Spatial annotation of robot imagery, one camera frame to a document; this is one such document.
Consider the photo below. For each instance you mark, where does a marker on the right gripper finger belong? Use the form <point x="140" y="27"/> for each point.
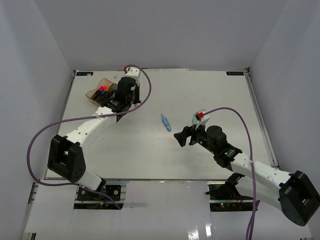
<point x="182" y="136"/>
<point x="193" y="135"/>

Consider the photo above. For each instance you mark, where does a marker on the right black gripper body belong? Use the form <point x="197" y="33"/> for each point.
<point x="202" y="138"/>

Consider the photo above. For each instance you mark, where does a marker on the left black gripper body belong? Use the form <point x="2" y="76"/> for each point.
<point x="135" y="99"/>

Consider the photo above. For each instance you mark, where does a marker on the light blue correction pen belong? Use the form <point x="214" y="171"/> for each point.
<point x="166" y="123"/>

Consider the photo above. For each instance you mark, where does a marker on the pink cap highlighter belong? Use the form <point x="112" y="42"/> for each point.
<point x="96" y="94"/>

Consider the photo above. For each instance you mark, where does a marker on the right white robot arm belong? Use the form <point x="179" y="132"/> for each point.
<point x="292" y="193"/>

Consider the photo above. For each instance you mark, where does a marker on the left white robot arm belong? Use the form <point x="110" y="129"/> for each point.
<point x="66" y="153"/>

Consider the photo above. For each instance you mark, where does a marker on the light green correction pen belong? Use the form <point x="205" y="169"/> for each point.
<point x="194" y="120"/>

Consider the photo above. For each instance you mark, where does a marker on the smoky grey plastic tray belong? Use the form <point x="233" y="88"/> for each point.
<point x="110" y="92"/>

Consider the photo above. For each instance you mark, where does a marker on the amber plastic tray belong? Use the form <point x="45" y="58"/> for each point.
<point x="103" y="81"/>

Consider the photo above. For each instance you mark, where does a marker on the left black logo sticker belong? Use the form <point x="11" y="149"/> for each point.
<point x="84" y="73"/>

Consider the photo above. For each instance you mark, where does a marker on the black logo sticker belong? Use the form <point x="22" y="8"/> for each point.
<point x="84" y="73"/>
<point x="234" y="73"/>

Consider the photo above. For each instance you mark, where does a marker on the right black logo sticker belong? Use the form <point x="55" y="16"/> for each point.
<point x="234" y="73"/>

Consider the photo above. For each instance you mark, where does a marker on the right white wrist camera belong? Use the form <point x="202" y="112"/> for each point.
<point x="202" y="118"/>

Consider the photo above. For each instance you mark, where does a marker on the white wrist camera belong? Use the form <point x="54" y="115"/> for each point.
<point x="202" y="118"/>
<point x="132" y="72"/>

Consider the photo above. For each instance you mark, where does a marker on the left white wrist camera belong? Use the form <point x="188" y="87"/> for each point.
<point x="132" y="72"/>

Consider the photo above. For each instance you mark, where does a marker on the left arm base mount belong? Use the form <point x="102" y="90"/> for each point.
<point x="85" y="200"/>

